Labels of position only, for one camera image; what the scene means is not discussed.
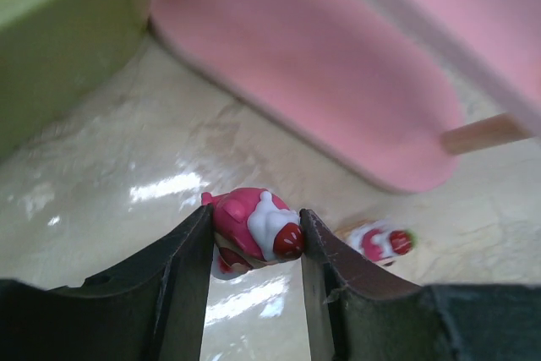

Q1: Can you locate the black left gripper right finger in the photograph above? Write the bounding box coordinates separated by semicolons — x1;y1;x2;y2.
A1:
300;209;540;361

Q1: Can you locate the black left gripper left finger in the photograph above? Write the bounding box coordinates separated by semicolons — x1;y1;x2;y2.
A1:
1;206;214;360

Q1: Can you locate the red bear figurine toy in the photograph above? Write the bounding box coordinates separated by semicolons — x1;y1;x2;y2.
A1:
335;219;417;266

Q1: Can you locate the red white figurine toy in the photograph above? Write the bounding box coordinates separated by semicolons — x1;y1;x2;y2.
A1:
201;188;304;281

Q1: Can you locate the pink three-tier shelf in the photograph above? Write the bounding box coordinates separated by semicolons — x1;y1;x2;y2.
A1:
151;0;540;193

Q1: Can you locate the olive green plastic basket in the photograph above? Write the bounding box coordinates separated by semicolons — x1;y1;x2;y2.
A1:
1;0;150;156

